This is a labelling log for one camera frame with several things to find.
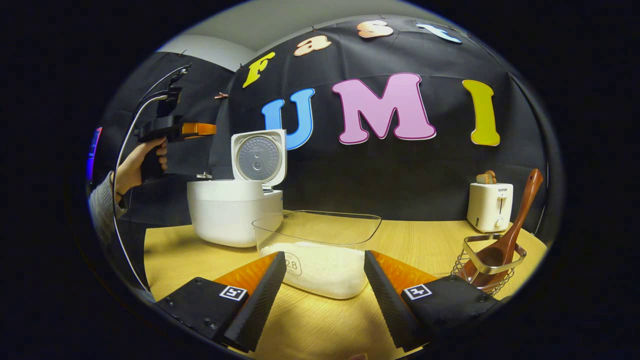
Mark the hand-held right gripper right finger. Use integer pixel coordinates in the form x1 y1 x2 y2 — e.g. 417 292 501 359
364 250 502 350

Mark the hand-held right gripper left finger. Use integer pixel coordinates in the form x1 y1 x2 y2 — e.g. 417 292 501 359
156 251 288 352

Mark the white rice cooker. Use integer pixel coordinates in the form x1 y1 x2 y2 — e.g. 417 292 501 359
187 129 287 248

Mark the metal wire chopstick holder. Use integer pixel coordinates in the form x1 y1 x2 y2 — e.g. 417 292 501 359
451 234 527 296

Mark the brown wooden spoon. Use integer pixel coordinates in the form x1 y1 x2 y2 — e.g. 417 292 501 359
460 168 544 288

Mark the clear plastic container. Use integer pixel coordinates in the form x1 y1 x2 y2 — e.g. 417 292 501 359
251 210 382 300

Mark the black backdrop cloth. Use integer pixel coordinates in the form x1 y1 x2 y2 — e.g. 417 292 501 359
95 14 551 241

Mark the white toaster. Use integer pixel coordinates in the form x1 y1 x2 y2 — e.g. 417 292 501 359
466 182 514 233

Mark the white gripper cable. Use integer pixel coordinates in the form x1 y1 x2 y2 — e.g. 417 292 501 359
113 94 171 293

